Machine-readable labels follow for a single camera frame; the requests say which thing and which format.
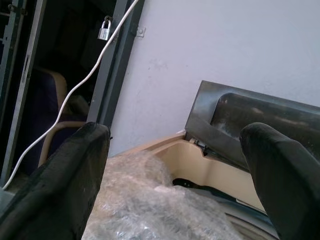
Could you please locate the white cable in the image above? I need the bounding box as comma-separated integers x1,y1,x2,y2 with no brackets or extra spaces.
2,0,140,190

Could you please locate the dark washing machine lid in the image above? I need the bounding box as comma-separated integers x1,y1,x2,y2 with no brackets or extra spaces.
184,80,320,173

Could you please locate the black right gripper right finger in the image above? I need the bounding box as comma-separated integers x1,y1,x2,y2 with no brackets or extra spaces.
239,122,320,240

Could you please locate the grey metal door frame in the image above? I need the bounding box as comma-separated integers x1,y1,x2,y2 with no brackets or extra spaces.
86,0,146,126

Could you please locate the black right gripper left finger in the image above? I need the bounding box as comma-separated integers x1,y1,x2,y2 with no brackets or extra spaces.
0,121,111,240

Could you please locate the grey metal door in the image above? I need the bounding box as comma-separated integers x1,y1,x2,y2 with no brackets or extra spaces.
0,0,48,187

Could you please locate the silver padlock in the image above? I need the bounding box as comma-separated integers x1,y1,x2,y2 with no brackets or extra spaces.
97,15,113,41

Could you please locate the clear bubble wrap sheet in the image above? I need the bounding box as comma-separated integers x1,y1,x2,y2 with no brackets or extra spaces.
83,149,242,240

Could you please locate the beige chair with dark cushion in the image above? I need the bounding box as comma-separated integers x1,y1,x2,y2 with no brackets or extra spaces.
32,67,91,168

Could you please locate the beige top-load washing machine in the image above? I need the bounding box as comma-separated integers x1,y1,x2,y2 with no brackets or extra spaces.
82,132,281,240

